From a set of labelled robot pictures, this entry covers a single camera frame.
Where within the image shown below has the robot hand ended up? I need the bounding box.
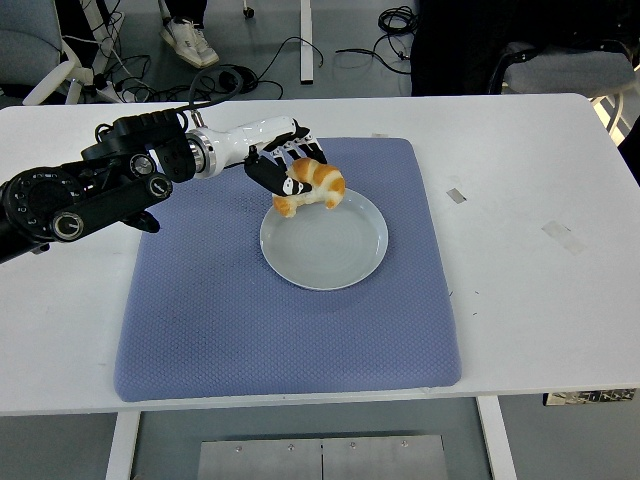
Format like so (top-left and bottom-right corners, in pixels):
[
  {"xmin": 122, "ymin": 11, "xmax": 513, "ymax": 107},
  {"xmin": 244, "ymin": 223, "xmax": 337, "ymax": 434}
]
[{"xmin": 212, "ymin": 115, "xmax": 330, "ymax": 197}]

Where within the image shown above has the golden striped croissant bread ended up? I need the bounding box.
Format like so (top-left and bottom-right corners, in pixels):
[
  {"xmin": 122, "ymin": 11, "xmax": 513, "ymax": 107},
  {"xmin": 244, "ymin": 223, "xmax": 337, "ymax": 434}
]
[{"xmin": 272, "ymin": 157, "xmax": 347, "ymax": 220}]

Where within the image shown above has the pale grey round plate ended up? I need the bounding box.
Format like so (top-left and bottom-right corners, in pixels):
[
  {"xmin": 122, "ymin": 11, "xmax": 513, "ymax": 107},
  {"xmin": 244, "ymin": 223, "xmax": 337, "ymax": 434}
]
[{"xmin": 259, "ymin": 187, "xmax": 391, "ymax": 292}]

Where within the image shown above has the grey metal plate with screws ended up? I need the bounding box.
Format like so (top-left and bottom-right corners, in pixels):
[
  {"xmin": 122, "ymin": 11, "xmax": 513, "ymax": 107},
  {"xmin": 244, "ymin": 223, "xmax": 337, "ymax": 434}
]
[{"xmin": 197, "ymin": 434, "xmax": 448, "ymax": 480}]

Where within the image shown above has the person's white shoe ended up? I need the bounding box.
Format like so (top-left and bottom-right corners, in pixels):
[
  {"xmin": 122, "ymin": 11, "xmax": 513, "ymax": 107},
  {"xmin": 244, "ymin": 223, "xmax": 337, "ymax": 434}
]
[
  {"xmin": 192, "ymin": 27, "xmax": 221, "ymax": 69},
  {"xmin": 159, "ymin": 17, "xmax": 204, "ymax": 66}
]

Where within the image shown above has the white desk leg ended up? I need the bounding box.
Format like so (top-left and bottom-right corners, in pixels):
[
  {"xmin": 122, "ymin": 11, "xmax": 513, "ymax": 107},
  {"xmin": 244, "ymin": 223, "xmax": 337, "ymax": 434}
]
[{"xmin": 298, "ymin": 0, "xmax": 315, "ymax": 85}]

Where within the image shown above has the person's leg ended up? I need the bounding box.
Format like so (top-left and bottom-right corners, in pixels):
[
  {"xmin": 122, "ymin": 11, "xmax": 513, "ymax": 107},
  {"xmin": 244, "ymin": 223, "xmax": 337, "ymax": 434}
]
[{"xmin": 162, "ymin": 0, "xmax": 209, "ymax": 29}]

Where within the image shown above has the white power strip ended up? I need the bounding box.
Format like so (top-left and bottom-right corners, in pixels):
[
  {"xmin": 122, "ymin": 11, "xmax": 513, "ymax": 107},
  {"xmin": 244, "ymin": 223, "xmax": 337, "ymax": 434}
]
[{"xmin": 94, "ymin": 79, "xmax": 136, "ymax": 104}]

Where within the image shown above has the blue textured square mat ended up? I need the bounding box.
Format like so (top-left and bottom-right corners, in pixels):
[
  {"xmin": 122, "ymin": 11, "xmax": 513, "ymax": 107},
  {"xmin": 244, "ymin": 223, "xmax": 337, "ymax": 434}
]
[{"xmin": 113, "ymin": 137, "xmax": 463, "ymax": 404}]

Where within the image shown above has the black bag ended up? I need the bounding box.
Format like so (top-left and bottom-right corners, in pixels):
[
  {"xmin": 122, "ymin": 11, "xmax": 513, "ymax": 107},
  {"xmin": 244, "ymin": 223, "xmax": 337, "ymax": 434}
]
[{"xmin": 410, "ymin": 9, "xmax": 507, "ymax": 97}]

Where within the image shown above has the white office chair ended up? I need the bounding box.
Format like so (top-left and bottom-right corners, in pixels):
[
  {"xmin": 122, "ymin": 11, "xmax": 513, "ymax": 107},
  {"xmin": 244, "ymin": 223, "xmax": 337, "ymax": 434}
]
[{"xmin": 0, "ymin": 0, "xmax": 96, "ymax": 106}]

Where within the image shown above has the grey cushioned chair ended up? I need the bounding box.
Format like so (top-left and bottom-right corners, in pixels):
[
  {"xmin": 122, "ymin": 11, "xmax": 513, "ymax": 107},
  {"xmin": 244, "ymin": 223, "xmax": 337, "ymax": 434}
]
[{"xmin": 492, "ymin": 42, "xmax": 640, "ymax": 137}]

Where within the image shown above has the white table leg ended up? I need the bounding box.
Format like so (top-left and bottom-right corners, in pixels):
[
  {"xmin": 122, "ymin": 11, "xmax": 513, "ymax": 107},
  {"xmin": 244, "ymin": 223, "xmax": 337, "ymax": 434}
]
[
  {"xmin": 474, "ymin": 396, "xmax": 519, "ymax": 480},
  {"xmin": 103, "ymin": 411, "xmax": 142, "ymax": 480}
]

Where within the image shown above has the clear tape strip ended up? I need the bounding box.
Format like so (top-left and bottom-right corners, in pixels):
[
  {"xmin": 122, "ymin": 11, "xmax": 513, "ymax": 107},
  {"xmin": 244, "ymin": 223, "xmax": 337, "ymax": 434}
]
[{"xmin": 541, "ymin": 220, "xmax": 586, "ymax": 256}]

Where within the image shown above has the black white patterned board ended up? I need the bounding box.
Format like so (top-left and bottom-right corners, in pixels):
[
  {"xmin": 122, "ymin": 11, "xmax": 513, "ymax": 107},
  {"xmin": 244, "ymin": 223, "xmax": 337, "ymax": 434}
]
[{"xmin": 543, "ymin": 388, "xmax": 640, "ymax": 407}]

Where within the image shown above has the long black floor cable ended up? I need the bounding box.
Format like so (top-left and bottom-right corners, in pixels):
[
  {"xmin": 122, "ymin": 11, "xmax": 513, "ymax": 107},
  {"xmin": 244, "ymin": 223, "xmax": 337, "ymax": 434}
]
[{"xmin": 149, "ymin": 36, "xmax": 325, "ymax": 102}]

